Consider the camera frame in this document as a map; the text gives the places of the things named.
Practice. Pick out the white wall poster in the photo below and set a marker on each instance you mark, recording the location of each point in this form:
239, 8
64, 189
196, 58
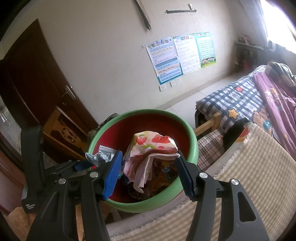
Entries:
187, 53

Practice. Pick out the white wall socket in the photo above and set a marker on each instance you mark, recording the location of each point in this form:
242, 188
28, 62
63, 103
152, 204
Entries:
173, 83
178, 80
162, 88

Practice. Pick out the green wall poster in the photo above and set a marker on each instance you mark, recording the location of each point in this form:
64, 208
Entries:
205, 48

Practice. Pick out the dark wooden desk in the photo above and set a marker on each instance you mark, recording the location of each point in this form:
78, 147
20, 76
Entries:
247, 46

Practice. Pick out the blue-bordered wall poster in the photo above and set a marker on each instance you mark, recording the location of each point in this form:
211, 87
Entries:
164, 60

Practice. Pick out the dark brown door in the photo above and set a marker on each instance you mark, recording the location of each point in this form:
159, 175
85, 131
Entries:
34, 69

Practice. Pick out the strawberry print wrapper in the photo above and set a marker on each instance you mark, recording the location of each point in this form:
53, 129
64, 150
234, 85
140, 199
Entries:
150, 141

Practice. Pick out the grey wall bracket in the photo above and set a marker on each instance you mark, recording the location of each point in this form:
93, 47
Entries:
143, 14

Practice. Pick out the carved wooden chair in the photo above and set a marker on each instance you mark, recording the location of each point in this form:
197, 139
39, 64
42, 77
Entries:
67, 134

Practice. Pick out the purple quilt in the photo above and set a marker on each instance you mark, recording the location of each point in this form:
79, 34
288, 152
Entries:
277, 104

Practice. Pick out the silver foil wrapper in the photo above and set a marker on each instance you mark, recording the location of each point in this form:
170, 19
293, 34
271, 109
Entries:
104, 154

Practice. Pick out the beige curtain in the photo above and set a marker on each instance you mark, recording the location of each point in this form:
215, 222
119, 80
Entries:
254, 20

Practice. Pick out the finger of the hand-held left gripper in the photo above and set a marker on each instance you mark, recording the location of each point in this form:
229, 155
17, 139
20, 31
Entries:
82, 165
88, 155

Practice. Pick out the blue plaid bed sheet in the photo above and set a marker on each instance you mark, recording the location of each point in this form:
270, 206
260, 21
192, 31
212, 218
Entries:
231, 99

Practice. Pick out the brown checked cloth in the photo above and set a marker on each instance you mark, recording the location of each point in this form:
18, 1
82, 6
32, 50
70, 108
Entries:
210, 148

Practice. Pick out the red bucket with green rim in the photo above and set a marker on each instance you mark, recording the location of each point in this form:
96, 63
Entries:
143, 120

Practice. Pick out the beige striped mat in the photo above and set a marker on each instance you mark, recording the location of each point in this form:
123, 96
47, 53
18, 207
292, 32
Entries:
254, 166

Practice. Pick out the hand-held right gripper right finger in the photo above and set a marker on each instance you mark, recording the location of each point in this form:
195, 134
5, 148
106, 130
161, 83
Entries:
186, 178

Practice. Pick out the blue plaid quilt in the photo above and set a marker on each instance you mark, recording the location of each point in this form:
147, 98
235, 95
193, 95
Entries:
279, 71

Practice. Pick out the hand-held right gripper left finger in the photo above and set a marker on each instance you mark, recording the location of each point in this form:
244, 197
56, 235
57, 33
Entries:
112, 176

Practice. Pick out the wooden bed frame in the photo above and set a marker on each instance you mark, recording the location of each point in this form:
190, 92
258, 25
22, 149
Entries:
207, 126

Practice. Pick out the colourful snack packet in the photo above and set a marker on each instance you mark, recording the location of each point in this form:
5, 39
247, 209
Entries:
165, 171

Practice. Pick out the black wall rail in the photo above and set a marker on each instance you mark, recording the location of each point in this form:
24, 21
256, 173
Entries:
180, 10

